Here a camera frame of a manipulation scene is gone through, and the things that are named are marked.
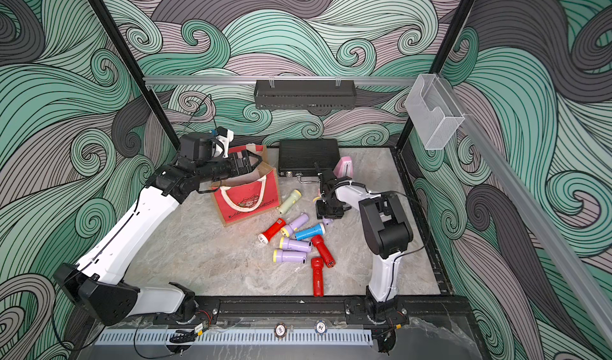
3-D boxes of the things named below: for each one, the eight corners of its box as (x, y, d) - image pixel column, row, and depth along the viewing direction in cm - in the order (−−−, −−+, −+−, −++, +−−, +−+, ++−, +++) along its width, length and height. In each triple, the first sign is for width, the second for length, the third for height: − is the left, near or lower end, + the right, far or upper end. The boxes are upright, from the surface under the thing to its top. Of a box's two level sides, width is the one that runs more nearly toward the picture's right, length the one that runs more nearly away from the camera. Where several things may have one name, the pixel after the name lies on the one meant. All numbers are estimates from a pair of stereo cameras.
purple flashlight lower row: (273, 264, 85) (272, 260, 82) (273, 253, 87) (273, 249, 85) (307, 264, 85) (307, 260, 82) (306, 253, 87) (307, 249, 85)
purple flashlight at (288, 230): (285, 239, 90) (285, 236, 88) (280, 232, 92) (280, 229, 90) (310, 222, 95) (310, 218, 93) (305, 216, 97) (305, 212, 95)
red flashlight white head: (258, 240, 90) (257, 236, 87) (280, 220, 96) (279, 216, 93) (264, 246, 88) (263, 242, 86) (286, 226, 94) (285, 221, 91)
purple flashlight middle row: (278, 248, 88) (278, 245, 85) (280, 239, 90) (280, 236, 88) (311, 253, 87) (311, 249, 84) (312, 244, 89) (312, 240, 87)
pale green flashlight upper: (277, 211, 98) (276, 207, 96) (295, 191, 105) (295, 187, 103) (283, 216, 97) (283, 212, 95) (302, 195, 104) (302, 191, 101)
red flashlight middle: (328, 269, 84) (329, 267, 81) (311, 241, 90) (311, 237, 88) (337, 264, 85) (338, 261, 82) (319, 236, 92) (320, 233, 89)
